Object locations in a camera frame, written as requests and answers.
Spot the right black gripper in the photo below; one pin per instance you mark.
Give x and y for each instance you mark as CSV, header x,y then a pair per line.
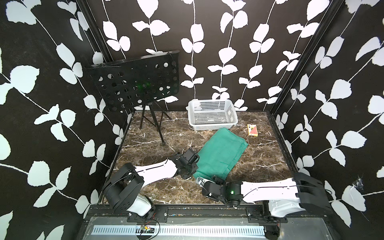
x,y
217,182

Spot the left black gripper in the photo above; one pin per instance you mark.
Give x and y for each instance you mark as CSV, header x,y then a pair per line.
x,y
194,167

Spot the green long pants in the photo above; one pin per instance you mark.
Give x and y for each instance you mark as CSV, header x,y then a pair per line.
x,y
220,154

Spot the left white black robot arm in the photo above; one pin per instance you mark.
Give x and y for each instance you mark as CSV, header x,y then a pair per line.
x,y
122,190

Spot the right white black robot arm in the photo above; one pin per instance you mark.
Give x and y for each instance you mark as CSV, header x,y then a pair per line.
x,y
301,193

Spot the white plastic mesh basket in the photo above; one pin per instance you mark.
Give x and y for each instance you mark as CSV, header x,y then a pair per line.
x,y
207,115

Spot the small orange card box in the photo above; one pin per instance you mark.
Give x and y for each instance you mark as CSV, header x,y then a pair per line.
x,y
252,130

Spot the small green circuit board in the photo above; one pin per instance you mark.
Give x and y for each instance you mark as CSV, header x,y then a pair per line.
x,y
147,230

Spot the black perforated music stand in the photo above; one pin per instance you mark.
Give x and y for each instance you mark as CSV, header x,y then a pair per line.
x,y
142,81

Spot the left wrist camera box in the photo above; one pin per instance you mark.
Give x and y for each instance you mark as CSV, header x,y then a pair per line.
x,y
190,157

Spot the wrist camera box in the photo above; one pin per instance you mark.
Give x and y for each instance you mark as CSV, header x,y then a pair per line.
x,y
201,182
190,157

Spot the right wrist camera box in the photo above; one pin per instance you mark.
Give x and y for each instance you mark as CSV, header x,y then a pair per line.
x,y
201,182

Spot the black front mounting rail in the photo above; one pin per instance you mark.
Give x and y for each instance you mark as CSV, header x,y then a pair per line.
x,y
254,213

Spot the white slotted cable duct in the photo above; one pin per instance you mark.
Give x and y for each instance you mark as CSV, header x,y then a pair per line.
x,y
191,231

